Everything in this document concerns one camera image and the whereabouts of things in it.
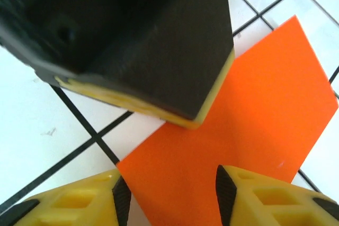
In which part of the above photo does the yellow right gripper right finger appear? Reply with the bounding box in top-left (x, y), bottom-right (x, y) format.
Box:
top-left (215, 164), bottom-right (339, 226)

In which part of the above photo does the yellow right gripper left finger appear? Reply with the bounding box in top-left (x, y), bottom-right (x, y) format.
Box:
top-left (0, 169), bottom-right (132, 226)

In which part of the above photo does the orange paper sheet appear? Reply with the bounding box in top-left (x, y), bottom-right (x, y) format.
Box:
top-left (116, 14), bottom-right (339, 226)

